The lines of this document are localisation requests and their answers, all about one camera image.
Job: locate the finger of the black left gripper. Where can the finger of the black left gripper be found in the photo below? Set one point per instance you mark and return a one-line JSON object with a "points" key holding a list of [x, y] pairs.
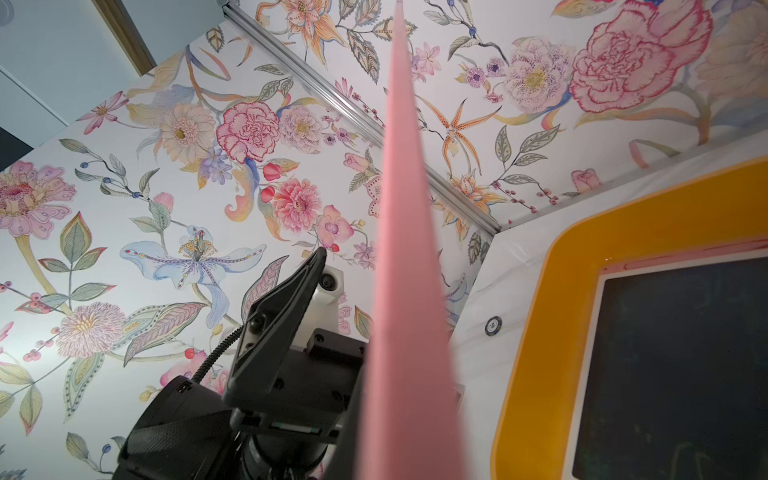
{"points": [[272, 324]]}

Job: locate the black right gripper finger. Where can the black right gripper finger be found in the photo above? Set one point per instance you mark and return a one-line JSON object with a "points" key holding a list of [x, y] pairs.
{"points": [[342, 465]]}

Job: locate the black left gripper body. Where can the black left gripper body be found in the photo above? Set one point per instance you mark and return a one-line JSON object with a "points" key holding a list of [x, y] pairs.
{"points": [[295, 392]]}

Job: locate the pink writing tablet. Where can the pink writing tablet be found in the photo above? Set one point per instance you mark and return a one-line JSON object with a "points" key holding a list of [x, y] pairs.
{"points": [[410, 424], [673, 381]]}

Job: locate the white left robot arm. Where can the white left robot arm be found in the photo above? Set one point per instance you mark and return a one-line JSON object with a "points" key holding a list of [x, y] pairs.
{"points": [[185, 433]]}

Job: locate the yellow plastic storage box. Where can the yellow plastic storage box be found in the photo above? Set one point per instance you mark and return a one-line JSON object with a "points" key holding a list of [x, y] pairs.
{"points": [[719, 210]]}

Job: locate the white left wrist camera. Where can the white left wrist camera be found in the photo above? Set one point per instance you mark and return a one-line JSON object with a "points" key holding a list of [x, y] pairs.
{"points": [[323, 310]]}

